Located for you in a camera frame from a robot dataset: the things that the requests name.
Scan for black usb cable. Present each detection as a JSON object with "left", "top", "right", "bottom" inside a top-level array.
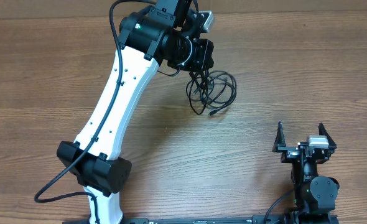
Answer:
[{"left": 157, "top": 68, "right": 238, "bottom": 117}]

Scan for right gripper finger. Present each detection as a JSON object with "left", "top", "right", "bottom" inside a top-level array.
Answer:
[
  {"left": 318, "top": 123, "right": 337, "bottom": 150},
  {"left": 272, "top": 121, "right": 286, "bottom": 152}
]

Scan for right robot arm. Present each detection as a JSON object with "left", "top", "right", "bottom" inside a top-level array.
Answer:
[{"left": 264, "top": 122, "right": 340, "bottom": 223}]

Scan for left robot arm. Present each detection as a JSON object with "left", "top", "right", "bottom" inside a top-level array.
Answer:
[{"left": 57, "top": 1, "right": 214, "bottom": 223}]

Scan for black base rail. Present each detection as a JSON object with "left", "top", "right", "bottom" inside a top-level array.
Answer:
[{"left": 62, "top": 215, "right": 339, "bottom": 224}]

